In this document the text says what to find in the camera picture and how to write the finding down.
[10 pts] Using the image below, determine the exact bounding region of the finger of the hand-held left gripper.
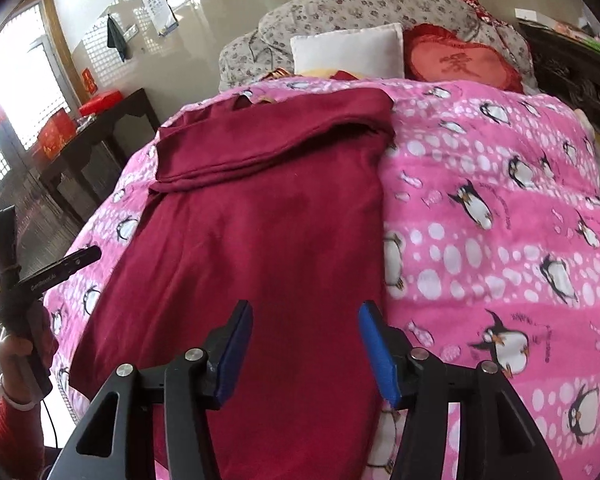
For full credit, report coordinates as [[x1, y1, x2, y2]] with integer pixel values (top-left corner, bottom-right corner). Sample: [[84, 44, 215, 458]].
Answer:
[[14, 245, 103, 297], [0, 205, 19, 281]]

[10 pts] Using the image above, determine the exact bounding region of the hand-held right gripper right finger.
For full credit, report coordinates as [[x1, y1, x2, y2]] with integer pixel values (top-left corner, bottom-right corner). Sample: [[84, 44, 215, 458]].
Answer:
[[357, 300, 564, 480]]

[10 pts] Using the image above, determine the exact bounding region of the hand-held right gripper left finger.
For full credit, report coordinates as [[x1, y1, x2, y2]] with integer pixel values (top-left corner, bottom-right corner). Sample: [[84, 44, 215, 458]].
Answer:
[[55, 300, 255, 480]]

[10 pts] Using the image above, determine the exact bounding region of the maroon shirt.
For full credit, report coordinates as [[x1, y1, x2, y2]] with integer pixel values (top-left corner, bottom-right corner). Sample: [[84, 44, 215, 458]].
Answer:
[[69, 87, 397, 480]]

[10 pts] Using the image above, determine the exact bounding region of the person's left forearm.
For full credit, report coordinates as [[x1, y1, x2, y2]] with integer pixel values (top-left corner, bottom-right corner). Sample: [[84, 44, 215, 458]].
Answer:
[[0, 396, 45, 463]]

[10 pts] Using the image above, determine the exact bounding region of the person's left hand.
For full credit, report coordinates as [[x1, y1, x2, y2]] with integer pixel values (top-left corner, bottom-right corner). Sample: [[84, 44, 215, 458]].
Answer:
[[0, 310, 57, 403]]

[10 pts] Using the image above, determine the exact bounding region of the dark wooden side table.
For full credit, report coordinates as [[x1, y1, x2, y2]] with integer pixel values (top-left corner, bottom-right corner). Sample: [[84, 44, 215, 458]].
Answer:
[[29, 87, 162, 227]]

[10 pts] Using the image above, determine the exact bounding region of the tall red box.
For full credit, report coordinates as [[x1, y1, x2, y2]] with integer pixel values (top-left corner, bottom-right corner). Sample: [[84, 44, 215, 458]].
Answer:
[[36, 107, 77, 157]]

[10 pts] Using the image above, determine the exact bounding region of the wooden framed window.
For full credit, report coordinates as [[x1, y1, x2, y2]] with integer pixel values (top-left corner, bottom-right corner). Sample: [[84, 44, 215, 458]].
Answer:
[[0, 0, 78, 213]]

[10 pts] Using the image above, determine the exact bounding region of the pink penguin print blanket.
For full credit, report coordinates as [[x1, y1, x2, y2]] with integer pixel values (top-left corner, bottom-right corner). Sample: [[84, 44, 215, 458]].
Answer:
[[42, 77, 600, 480]]

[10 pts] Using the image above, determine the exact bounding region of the flat red box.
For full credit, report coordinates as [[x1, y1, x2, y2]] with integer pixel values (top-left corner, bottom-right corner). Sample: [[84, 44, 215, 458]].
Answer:
[[78, 89, 122, 118]]

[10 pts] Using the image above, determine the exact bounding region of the dark hanging cloth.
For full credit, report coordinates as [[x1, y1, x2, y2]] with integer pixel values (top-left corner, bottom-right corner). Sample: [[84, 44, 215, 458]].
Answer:
[[106, 13, 129, 64]]

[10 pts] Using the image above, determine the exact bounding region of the red heart cushion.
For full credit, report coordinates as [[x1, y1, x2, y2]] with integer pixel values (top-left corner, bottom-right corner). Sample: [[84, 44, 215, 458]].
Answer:
[[403, 23, 527, 94]]

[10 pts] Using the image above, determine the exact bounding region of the white pillow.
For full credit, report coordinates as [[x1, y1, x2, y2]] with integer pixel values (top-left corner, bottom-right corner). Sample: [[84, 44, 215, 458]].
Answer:
[[289, 23, 406, 79]]

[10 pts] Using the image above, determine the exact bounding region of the dark carved wooden cabinet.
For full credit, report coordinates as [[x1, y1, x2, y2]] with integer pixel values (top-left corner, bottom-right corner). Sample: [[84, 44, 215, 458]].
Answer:
[[516, 7, 600, 173]]

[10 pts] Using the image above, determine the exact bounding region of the red patterned cloth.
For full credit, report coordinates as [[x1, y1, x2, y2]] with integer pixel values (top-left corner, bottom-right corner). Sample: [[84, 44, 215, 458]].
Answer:
[[461, 0, 507, 27]]

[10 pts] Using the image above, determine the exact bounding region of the silver bracelet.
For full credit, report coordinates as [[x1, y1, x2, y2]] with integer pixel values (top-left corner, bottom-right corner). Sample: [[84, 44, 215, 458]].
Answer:
[[0, 373, 37, 410]]

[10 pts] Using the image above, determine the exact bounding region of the black cable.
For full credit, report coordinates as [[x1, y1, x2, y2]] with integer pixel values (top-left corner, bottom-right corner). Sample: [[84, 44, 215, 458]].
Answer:
[[42, 394, 61, 450]]

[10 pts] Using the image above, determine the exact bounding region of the wall calendar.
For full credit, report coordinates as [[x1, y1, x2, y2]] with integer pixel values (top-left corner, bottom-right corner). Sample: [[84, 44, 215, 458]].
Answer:
[[136, 0, 178, 37]]

